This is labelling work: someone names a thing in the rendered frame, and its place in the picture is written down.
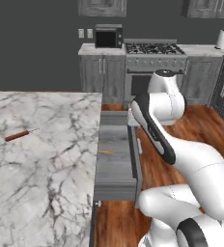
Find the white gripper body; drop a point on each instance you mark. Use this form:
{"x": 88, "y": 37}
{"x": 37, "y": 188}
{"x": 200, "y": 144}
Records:
{"x": 132, "y": 118}

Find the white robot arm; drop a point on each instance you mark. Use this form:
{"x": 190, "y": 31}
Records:
{"x": 201, "y": 167}

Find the grey drawer front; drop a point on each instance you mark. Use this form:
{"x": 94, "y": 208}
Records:
{"x": 134, "y": 160}

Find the grey open drawer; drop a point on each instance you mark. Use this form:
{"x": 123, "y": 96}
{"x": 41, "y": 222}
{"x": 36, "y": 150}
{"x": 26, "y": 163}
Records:
{"x": 115, "y": 160}

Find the grey base cupboards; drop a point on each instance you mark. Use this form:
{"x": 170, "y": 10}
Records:
{"x": 101, "y": 77}
{"x": 201, "y": 78}

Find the grey stove with oven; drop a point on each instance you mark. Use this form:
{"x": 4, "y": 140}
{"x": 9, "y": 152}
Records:
{"x": 143, "y": 61}

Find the black microwave oven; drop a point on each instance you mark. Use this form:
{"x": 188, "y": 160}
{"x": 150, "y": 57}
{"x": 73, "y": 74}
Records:
{"x": 108, "y": 37}

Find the small silver knob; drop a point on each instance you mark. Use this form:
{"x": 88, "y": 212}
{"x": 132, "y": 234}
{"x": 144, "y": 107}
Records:
{"x": 98, "y": 203}

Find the white paper towel roll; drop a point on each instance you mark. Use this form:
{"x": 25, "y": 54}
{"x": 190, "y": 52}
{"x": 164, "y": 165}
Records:
{"x": 222, "y": 39}

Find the white wall socket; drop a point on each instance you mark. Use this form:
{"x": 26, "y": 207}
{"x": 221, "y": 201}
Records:
{"x": 81, "y": 33}
{"x": 89, "y": 33}

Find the grey wall cupboards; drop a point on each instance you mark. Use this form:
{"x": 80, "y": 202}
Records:
{"x": 102, "y": 7}
{"x": 210, "y": 8}

